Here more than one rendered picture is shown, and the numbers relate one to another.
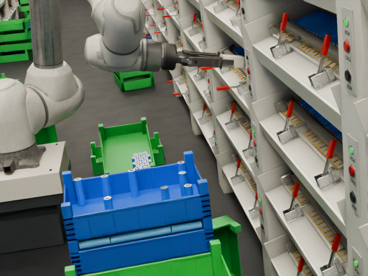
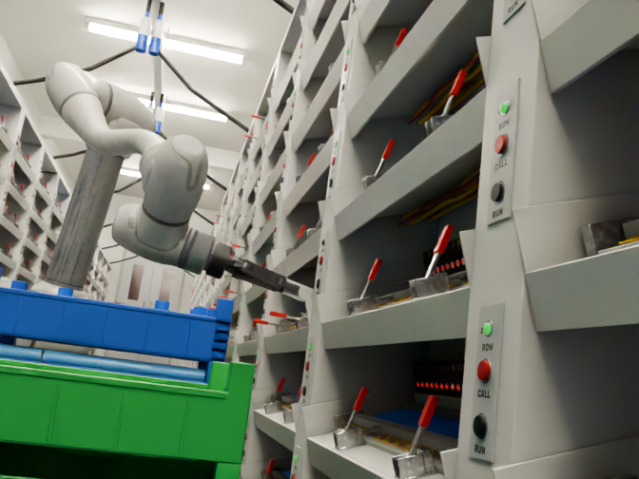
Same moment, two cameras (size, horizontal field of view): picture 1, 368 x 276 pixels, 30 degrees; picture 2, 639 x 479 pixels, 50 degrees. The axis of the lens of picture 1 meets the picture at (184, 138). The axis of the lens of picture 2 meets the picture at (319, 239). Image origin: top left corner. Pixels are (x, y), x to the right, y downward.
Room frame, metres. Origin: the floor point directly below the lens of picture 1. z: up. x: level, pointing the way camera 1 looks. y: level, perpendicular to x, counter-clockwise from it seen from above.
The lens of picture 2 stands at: (0.42, -0.05, 0.39)
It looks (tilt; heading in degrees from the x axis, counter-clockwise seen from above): 12 degrees up; 354
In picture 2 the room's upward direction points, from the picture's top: 7 degrees clockwise
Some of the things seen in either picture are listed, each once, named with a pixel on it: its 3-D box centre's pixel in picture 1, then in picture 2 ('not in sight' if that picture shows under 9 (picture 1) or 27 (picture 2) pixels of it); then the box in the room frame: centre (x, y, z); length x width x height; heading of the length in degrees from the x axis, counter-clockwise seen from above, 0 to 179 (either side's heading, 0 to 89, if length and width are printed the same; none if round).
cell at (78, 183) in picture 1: (80, 191); not in sight; (1.43, 0.25, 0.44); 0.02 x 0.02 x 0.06
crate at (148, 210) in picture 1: (133, 193); (111, 319); (1.38, 0.12, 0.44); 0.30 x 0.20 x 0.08; 96
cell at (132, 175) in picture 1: (133, 182); not in sight; (1.45, 0.13, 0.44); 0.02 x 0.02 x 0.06
